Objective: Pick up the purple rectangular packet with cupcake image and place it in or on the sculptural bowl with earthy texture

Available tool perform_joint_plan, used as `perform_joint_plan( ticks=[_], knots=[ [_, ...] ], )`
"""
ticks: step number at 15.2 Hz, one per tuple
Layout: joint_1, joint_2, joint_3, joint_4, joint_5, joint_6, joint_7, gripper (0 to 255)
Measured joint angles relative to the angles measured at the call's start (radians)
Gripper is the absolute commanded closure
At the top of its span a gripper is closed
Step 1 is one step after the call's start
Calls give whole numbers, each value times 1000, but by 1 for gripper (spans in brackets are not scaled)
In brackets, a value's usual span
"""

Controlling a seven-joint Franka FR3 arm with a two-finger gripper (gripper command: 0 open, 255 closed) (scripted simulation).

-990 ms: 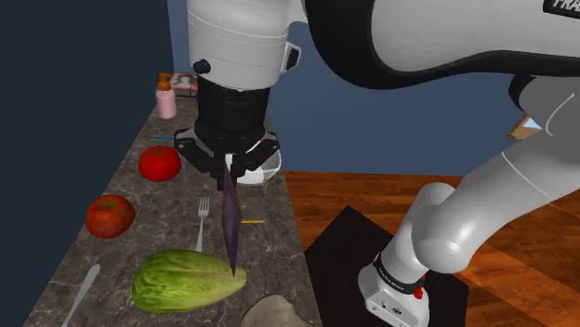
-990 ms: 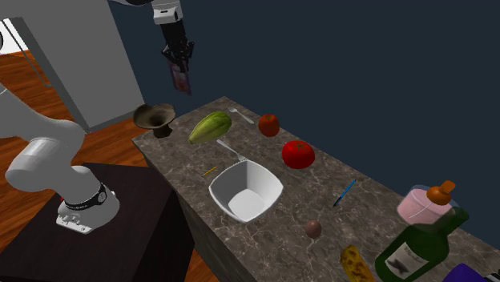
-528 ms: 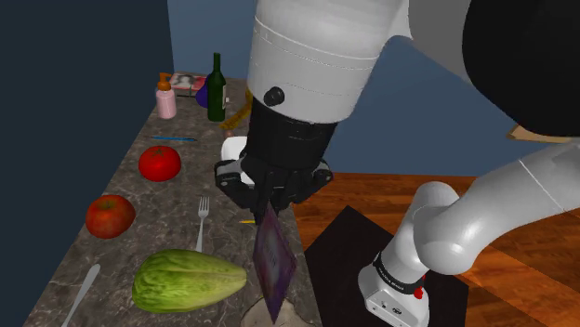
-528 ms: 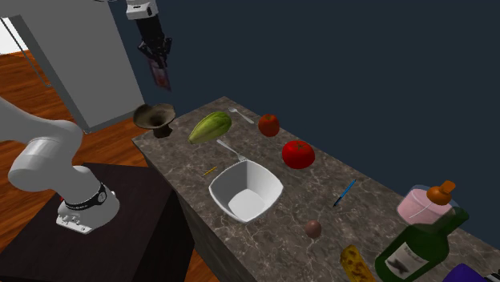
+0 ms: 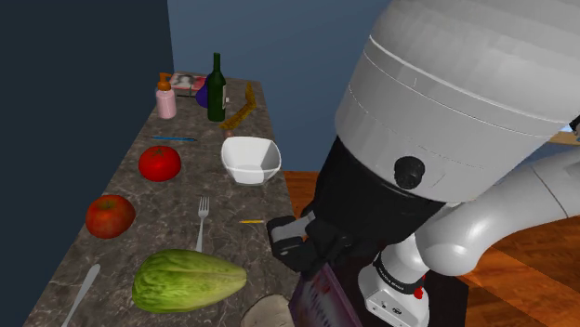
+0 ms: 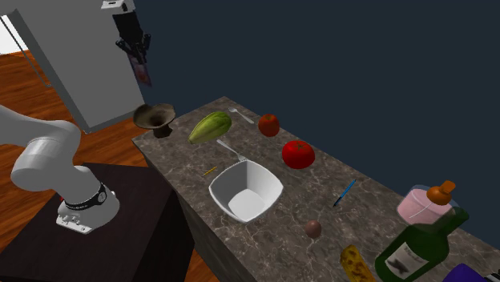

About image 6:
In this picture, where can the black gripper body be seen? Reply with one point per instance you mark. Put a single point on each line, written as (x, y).
(128, 28)

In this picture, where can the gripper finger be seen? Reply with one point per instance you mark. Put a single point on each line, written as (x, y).
(127, 48)
(147, 42)

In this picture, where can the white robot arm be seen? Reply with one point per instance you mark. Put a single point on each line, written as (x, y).
(47, 156)

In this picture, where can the grey refrigerator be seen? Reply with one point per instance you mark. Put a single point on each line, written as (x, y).
(86, 66)

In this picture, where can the brown funnel-shaped vase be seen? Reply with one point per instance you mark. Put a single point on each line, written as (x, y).
(154, 115)

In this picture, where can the silver spoon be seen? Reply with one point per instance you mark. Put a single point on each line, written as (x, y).
(242, 115)

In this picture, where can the silver fork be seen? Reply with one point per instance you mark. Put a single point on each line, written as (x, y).
(229, 148)

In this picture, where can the yellow pencil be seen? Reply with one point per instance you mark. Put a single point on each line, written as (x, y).
(210, 171)

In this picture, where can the small red tomato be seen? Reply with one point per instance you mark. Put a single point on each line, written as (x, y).
(268, 125)

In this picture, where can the white square bowl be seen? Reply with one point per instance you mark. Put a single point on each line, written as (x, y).
(250, 187)

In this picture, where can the dark robot stand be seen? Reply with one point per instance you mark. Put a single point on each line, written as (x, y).
(117, 234)

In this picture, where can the large red tomato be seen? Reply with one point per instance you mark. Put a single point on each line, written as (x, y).
(298, 155)

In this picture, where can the blue pen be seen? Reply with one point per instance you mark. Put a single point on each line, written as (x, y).
(344, 193)

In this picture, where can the brown egg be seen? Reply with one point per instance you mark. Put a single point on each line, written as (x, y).
(313, 229)

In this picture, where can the pink cake under glass dome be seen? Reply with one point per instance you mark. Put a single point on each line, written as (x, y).
(414, 205)

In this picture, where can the green bottle with orange stopper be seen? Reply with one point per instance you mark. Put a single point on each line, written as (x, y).
(422, 242)

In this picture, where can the purple object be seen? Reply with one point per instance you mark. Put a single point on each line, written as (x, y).
(465, 274)

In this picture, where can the pink purple wall picture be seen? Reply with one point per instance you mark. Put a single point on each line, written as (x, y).
(141, 73)

